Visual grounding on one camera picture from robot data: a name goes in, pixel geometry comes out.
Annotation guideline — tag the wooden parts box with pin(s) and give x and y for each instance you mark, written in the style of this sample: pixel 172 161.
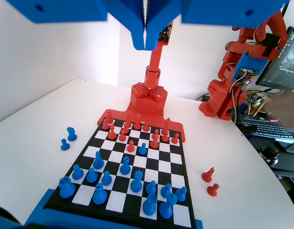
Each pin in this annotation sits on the wooden parts box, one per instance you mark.
pixel 257 102

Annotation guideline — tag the blue base plate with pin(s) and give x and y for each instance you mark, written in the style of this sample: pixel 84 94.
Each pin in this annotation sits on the blue base plate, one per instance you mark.
pixel 39 210

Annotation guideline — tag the red chess rook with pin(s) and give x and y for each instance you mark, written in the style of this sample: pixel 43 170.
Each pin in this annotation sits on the red chess rook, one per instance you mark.
pixel 109 118

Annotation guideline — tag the black computer monitor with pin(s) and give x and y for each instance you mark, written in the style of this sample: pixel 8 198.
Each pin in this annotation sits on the black computer monitor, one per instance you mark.
pixel 280 66

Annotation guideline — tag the blue chess queen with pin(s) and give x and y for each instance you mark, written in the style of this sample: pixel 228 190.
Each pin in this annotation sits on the blue chess queen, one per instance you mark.
pixel 136 184

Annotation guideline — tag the green circuit board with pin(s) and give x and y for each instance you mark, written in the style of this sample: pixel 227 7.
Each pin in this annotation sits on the green circuit board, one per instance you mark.
pixel 244 74

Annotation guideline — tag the black and white chessboard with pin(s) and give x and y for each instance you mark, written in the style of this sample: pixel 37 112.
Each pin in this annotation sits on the black and white chessboard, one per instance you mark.
pixel 161 165

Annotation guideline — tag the person's hand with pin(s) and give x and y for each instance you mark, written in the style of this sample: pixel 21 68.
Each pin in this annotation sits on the person's hand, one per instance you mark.
pixel 287 107

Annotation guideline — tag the red chess piece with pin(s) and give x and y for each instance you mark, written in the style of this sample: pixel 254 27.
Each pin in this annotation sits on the red chess piece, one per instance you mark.
pixel 128 122
pixel 146 127
pixel 137 125

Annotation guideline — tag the blue controller board mount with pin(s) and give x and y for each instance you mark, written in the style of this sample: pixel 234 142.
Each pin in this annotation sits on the blue controller board mount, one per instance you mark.
pixel 250 60

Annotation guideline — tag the black knob device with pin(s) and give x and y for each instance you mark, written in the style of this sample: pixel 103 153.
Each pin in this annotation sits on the black knob device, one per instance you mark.
pixel 270 153

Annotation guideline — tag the red chess knight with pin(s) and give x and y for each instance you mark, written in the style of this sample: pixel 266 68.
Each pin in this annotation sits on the red chess knight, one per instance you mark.
pixel 206 177

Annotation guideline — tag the group of red chess pieces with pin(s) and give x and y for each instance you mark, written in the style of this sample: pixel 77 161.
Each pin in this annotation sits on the group of red chess pieces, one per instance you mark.
pixel 119 114

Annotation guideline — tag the blue chess pawn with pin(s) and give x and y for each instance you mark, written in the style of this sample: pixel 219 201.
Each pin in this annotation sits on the blue chess pawn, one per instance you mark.
pixel 77 174
pixel 64 146
pixel 106 180
pixel 165 190
pixel 151 188
pixel 92 177
pixel 142 150
pixel 181 195

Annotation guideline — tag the black keyboard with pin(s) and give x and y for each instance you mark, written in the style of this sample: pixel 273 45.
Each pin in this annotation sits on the black keyboard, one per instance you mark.
pixel 273 130

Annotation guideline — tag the blue chess rook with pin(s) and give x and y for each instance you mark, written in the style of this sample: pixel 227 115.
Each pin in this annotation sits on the blue chess rook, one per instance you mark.
pixel 66 189
pixel 149 207

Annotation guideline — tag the red arm on perforated base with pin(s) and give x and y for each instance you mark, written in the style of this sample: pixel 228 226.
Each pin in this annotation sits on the red arm on perforated base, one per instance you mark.
pixel 155 59

